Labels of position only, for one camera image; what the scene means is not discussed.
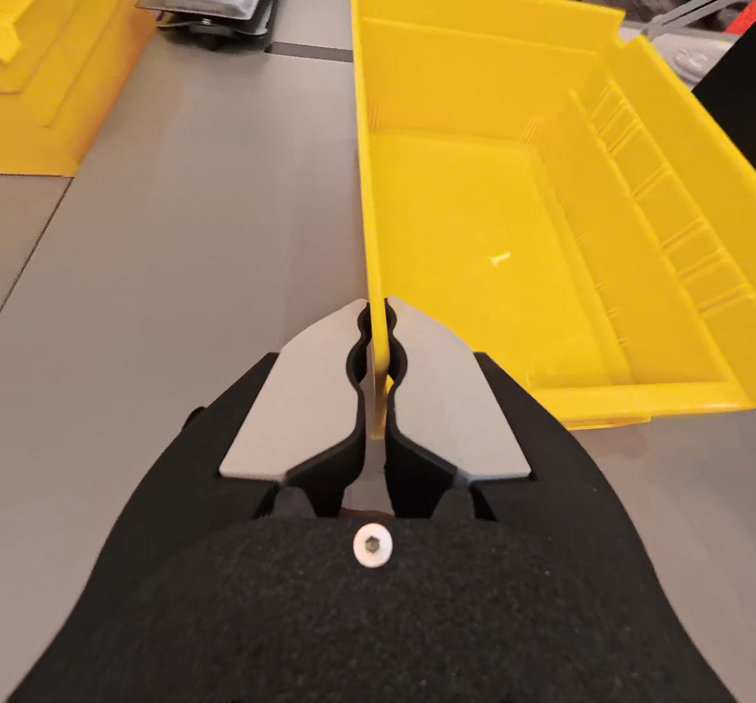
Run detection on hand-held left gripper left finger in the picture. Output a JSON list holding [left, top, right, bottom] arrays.
[[219, 300, 370, 518]]

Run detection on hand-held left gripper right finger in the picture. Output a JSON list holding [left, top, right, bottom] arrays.
[[383, 297, 532, 519]]

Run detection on yellow plastic bin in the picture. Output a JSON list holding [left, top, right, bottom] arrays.
[[350, 0, 756, 441], [0, 0, 157, 177]]

